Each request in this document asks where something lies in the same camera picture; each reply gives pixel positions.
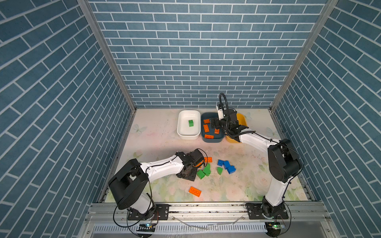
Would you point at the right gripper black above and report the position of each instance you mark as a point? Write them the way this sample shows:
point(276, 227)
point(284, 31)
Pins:
point(217, 121)

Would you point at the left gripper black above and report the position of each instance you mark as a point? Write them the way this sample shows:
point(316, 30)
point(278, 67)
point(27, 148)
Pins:
point(192, 177)

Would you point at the yellow plastic bin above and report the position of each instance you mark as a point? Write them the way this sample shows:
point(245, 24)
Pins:
point(235, 125)

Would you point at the dark teal plastic bin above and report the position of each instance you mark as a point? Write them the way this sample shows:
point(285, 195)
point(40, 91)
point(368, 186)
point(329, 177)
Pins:
point(217, 137)

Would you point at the white plastic bin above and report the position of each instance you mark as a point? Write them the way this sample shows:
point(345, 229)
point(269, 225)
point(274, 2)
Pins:
point(188, 127)

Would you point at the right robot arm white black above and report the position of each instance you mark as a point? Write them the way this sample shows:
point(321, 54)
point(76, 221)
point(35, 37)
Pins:
point(283, 160)

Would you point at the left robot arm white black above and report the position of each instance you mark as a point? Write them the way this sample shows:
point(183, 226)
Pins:
point(131, 185)

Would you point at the green brick lower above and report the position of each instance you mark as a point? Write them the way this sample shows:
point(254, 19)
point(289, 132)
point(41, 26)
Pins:
point(200, 174)

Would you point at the green slope brick centre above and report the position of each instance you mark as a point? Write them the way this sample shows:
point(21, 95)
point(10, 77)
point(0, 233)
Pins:
point(207, 170)

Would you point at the green slope brick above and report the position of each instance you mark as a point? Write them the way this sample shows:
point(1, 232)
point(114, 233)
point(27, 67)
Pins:
point(207, 170)
point(219, 170)

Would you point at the blue small brick centre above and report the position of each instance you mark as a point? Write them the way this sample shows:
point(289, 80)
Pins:
point(220, 163)

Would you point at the orange flat brick front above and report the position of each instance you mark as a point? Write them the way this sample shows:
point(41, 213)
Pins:
point(194, 191)

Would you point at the green slope brick right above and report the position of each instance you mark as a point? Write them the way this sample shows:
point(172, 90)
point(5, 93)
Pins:
point(219, 170)

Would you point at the blue brick centre right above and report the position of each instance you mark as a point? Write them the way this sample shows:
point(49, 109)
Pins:
point(226, 164)

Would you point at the blue brick lower right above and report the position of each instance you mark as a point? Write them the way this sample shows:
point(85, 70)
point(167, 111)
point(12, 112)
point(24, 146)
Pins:
point(231, 169)

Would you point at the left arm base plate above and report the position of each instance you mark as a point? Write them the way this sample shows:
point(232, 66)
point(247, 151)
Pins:
point(162, 211)

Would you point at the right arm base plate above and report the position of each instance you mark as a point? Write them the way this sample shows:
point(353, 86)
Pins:
point(258, 211)

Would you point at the aluminium front rail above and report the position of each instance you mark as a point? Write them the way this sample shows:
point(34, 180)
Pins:
point(307, 219)

